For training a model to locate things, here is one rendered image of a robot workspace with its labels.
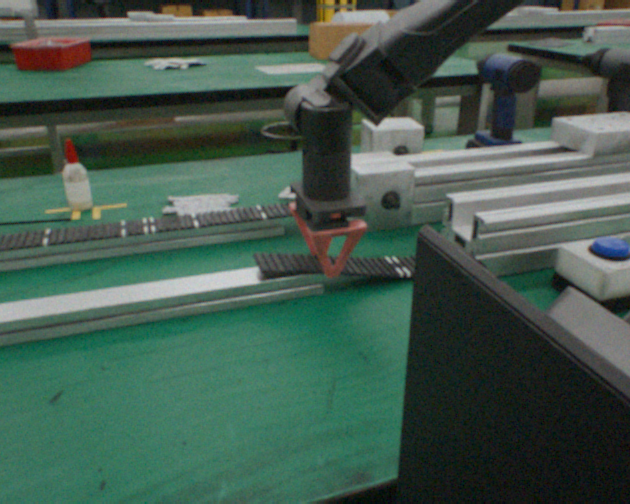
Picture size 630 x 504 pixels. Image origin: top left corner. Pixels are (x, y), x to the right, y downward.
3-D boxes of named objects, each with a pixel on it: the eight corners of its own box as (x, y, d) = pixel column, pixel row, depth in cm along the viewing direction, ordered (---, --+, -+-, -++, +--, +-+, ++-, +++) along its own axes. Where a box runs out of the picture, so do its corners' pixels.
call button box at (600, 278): (595, 318, 66) (607, 270, 63) (541, 280, 74) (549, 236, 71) (651, 307, 68) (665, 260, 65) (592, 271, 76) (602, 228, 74)
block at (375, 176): (364, 239, 86) (366, 179, 82) (336, 210, 96) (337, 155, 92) (418, 232, 88) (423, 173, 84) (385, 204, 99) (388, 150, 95)
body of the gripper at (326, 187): (337, 190, 74) (338, 134, 70) (367, 220, 65) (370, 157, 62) (289, 196, 72) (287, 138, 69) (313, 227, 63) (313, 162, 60)
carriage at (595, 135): (588, 172, 96) (597, 132, 93) (545, 155, 106) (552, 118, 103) (664, 163, 101) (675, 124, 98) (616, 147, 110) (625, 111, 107)
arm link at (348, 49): (362, 32, 59) (412, 90, 63) (329, 23, 69) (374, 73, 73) (284, 120, 61) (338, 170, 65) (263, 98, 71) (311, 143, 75)
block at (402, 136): (374, 182, 109) (376, 133, 105) (360, 165, 119) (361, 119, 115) (424, 179, 111) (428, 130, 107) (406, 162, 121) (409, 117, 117)
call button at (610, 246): (607, 267, 66) (611, 251, 65) (582, 252, 69) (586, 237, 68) (635, 262, 67) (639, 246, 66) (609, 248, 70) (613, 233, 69)
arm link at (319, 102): (309, 101, 59) (360, 98, 61) (293, 89, 65) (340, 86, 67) (309, 165, 62) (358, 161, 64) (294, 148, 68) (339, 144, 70)
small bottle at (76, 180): (77, 203, 99) (64, 136, 94) (97, 204, 99) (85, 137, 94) (65, 211, 96) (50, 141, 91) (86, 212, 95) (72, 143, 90)
